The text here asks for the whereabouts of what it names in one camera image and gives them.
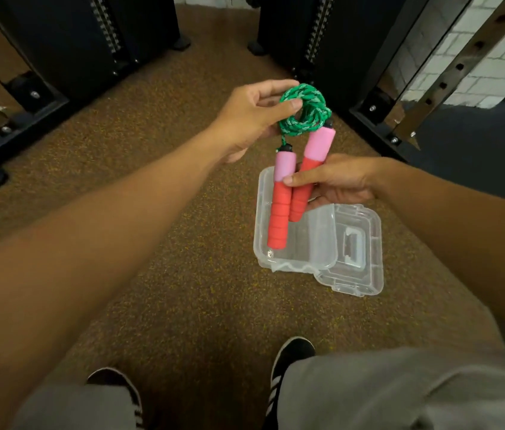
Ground black striped shoe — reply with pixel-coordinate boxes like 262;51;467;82
87;367;144;430
263;337;316;430

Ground person's right forearm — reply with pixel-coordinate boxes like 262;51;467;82
369;157;505;350

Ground steel upright with holes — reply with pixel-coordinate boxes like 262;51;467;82
391;0;505;151

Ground black striped left shoe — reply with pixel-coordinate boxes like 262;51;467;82
87;367;144;430

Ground black weight stack machine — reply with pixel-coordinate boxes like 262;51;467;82
0;0;192;103
248;0;432;113

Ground clear plastic box with lid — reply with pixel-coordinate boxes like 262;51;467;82
252;167;384;297

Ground person's right hand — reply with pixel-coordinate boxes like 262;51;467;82
282;153;382;210

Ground green jump rope red handles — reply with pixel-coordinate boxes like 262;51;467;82
267;83;336;251

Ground person's left hand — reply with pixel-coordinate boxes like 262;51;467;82
210;79;303;164

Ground person's left forearm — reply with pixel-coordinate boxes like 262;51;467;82
0;124;232;430

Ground black striped right shoe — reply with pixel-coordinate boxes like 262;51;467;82
263;337;316;430

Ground black base frame with bolts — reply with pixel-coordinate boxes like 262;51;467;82
0;0;70;175
349;91;420;162

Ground grey shorts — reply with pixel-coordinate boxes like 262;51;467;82
10;347;505;430

